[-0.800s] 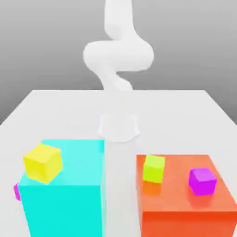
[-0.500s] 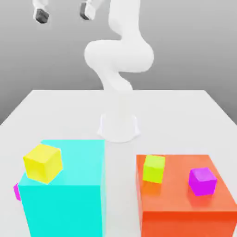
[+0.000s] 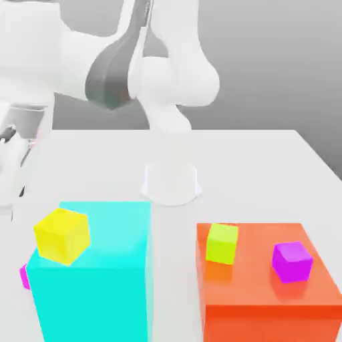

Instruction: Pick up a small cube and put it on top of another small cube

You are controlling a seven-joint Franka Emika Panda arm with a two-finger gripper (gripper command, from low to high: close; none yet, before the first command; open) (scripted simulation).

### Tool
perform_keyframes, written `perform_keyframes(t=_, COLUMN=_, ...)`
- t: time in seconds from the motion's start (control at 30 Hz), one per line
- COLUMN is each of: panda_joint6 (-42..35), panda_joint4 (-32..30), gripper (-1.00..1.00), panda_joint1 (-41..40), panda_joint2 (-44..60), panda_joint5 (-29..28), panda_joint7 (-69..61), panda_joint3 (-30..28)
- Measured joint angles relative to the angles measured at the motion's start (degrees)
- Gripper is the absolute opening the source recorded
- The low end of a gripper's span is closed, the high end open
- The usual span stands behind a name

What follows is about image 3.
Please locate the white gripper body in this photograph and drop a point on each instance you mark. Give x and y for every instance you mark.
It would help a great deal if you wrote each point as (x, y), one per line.
(12, 171)

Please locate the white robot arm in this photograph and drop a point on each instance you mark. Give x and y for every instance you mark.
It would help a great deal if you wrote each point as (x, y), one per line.
(173, 80)

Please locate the small yellow cube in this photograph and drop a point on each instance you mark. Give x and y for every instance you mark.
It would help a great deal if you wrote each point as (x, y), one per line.
(62, 236)

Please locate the small magenta cube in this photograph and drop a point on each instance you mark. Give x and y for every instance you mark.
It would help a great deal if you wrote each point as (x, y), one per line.
(24, 278)

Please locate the small lime cube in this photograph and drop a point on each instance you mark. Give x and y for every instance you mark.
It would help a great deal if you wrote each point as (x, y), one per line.
(221, 244)

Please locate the small purple cube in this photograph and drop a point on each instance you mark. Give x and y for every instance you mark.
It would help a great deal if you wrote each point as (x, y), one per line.
(291, 263)

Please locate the large cyan box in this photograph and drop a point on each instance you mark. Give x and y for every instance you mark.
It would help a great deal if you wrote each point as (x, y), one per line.
(90, 288)

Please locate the large orange box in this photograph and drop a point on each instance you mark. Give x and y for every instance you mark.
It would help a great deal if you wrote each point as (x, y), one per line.
(256, 315)

